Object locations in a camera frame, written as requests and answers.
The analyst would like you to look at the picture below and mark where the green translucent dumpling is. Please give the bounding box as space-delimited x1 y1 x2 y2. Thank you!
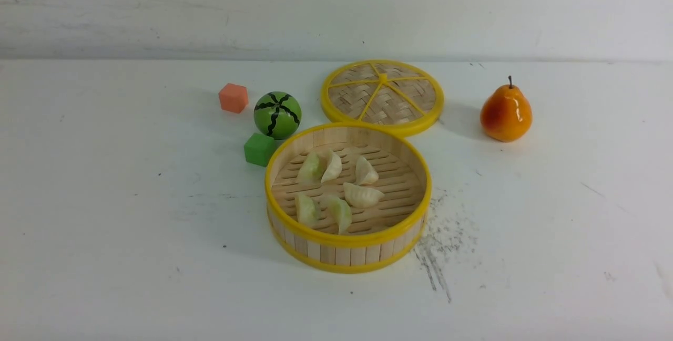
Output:
296 150 324 184

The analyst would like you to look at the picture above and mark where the white pleated dumpling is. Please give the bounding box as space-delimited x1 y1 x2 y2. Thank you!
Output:
343 182 384 209
355 155 379 186

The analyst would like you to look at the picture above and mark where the pale green dumpling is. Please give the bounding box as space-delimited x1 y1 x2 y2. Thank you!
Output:
320 193 352 235

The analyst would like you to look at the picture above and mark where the bamboo steamer tray yellow rim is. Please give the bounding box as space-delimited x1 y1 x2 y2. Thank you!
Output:
264 123 432 273

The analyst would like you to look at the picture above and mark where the bamboo steamer lid yellow rim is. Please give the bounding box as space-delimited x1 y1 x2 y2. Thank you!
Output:
320 59 445 137

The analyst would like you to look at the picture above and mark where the toy watermelon ball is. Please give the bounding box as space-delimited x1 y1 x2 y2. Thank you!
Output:
253 91 302 140

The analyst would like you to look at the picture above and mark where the green cube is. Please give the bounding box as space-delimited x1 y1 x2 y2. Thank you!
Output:
243 133 277 167

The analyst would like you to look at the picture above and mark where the orange cube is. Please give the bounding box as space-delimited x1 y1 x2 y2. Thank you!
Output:
218 83 249 113

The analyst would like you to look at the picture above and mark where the orange toy pear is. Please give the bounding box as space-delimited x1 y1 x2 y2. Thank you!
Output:
480 75 533 142

